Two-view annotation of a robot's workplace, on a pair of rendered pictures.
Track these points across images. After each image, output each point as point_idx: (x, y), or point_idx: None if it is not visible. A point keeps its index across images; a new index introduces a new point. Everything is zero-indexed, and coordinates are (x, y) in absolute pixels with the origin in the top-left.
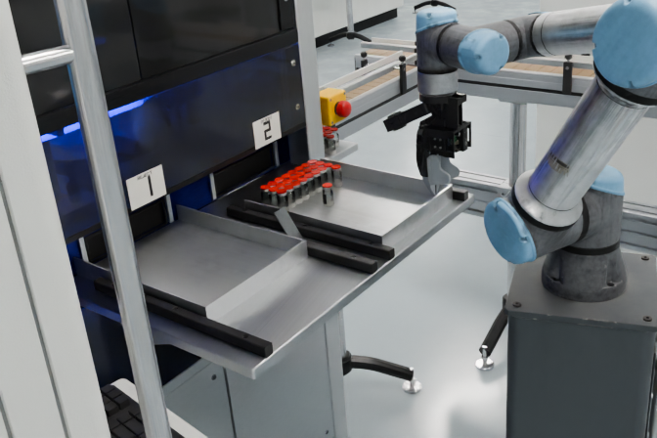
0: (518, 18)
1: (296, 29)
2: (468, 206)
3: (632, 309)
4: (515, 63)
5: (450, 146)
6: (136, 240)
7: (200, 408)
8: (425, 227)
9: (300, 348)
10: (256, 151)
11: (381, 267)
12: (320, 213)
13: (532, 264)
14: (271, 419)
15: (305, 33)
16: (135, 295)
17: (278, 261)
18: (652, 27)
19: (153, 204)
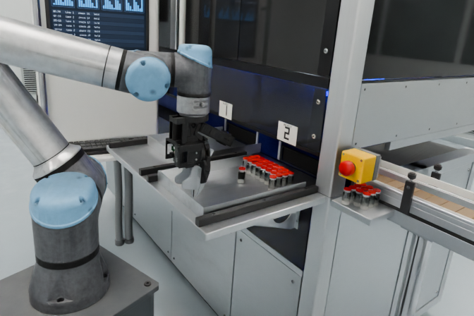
0: (147, 55)
1: (328, 79)
2: (198, 235)
3: (8, 290)
4: None
5: (173, 152)
6: (242, 142)
7: (223, 236)
8: (173, 199)
9: (276, 295)
10: (312, 156)
11: (143, 178)
12: (230, 178)
13: (124, 274)
14: (250, 302)
15: (335, 86)
16: None
17: (168, 150)
18: None
19: (251, 132)
